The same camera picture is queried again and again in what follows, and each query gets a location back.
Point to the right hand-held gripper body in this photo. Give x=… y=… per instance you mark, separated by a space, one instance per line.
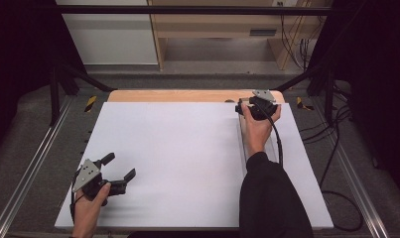
x=262 y=102

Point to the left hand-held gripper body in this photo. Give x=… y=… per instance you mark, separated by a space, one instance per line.
x=93 y=181

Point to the person's right hand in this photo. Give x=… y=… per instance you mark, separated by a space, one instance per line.
x=258 y=132

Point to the person's left hand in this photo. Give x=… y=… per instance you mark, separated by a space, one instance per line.
x=88 y=211

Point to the small black table grommet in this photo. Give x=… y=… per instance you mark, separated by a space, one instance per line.
x=229 y=100

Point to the white board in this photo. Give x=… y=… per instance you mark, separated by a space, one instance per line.
x=161 y=165

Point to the yellow clamp right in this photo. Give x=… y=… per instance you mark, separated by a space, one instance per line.
x=301 y=104

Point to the wooden table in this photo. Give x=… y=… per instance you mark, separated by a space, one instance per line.
x=174 y=95

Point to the wooden shelf unit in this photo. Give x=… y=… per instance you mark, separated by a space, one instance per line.
x=220 y=23

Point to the black curtain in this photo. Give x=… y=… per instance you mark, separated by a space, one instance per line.
x=376 y=82
x=15 y=59

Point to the white cabinet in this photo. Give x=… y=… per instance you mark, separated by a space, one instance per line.
x=111 y=36

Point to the black frame strut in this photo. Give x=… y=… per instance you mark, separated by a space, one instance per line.
x=85 y=79
x=306 y=77

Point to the aluminium rail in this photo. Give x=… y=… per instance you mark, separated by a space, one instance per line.
x=356 y=185
x=32 y=165

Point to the black horizontal frame bar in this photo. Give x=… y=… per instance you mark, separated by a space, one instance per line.
x=187 y=9

